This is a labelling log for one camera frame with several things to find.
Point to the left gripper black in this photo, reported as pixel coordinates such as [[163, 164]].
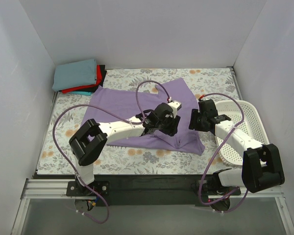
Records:
[[173, 125]]

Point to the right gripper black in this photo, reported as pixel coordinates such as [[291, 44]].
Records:
[[193, 120]]

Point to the purple t shirt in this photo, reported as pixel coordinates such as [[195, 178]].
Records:
[[125, 104]]

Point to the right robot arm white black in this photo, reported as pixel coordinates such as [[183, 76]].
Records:
[[261, 166]]

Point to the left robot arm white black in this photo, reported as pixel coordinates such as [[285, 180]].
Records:
[[89, 141]]

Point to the white plastic basket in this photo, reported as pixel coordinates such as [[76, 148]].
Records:
[[250, 131]]

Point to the folded red t shirt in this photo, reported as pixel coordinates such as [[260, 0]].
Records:
[[84, 88]]

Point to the folded teal t shirt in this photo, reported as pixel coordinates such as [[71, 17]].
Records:
[[83, 93]]

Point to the folded grey-blue t shirt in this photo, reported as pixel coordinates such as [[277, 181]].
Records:
[[74, 74]]

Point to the floral table cloth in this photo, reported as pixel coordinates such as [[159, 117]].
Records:
[[70, 110]]

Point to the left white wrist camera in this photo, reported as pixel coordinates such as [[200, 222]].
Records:
[[176, 106]]

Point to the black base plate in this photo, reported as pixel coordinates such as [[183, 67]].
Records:
[[136, 190]]

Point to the aluminium frame rail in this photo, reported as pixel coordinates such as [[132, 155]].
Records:
[[148, 205]]

